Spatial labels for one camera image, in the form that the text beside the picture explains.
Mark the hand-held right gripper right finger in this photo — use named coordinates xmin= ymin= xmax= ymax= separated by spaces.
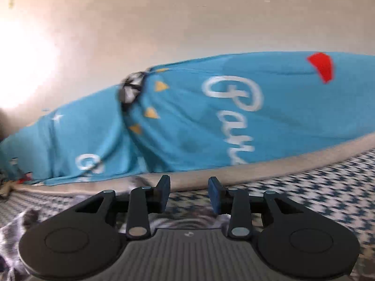
xmin=207 ymin=176 xmax=302 ymax=239

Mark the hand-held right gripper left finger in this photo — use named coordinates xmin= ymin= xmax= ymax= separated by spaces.
xmin=75 ymin=175 xmax=171 ymax=239

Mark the grey patterned fleece garment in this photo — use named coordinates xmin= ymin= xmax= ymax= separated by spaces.
xmin=0 ymin=205 xmax=230 ymax=278

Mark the blue printed bed bumper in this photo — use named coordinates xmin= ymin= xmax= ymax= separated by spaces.
xmin=0 ymin=51 xmax=375 ymax=186

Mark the blue houndstooth bed mat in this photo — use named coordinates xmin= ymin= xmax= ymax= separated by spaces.
xmin=0 ymin=133 xmax=375 ymax=281

